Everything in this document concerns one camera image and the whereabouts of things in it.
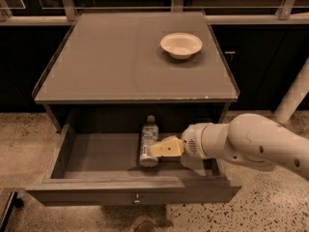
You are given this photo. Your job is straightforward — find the black wheeled cart corner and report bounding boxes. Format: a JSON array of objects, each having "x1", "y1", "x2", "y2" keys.
[{"x1": 0, "y1": 190, "x2": 24, "y2": 232}]

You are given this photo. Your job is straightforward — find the round metal drawer knob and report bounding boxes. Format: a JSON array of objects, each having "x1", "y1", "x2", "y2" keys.
[{"x1": 132, "y1": 193, "x2": 142, "y2": 205}]

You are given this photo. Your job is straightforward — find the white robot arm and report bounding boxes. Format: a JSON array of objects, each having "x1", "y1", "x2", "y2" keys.
[{"x1": 150, "y1": 113, "x2": 309, "y2": 180}]

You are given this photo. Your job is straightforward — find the white paper bowl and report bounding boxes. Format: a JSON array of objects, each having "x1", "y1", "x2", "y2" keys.
[{"x1": 160, "y1": 33, "x2": 203, "y2": 60}]

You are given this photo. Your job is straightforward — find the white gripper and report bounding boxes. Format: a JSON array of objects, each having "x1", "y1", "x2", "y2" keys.
[{"x1": 150, "y1": 123, "x2": 207, "y2": 160}]

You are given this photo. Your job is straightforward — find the open grey top drawer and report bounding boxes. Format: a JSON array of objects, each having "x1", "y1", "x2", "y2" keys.
[{"x1": 26, "y1": 125, "x2": 241, "y2": 206}]

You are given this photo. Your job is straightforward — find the clear plastic water bottle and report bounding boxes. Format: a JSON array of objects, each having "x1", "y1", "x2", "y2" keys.
[{"x1": 139, "y1": 115, "x2": 158, "y2": 167}]

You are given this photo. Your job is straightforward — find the grey cabinet with counter top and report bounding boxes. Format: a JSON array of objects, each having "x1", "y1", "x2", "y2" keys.
[{"x1": 33, "y1": 12, "x2": 239, "y2": 132}]

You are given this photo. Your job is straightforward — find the floor drain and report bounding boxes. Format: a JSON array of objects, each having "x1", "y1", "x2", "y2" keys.
[{"x1": 134, "y1": 220, "x2": 158, "y2": 232}]

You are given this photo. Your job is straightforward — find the metal railing frame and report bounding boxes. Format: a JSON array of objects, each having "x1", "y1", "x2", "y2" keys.
[{"x1": 0, "y1": 0, "x2": 309, "y2": 26}]

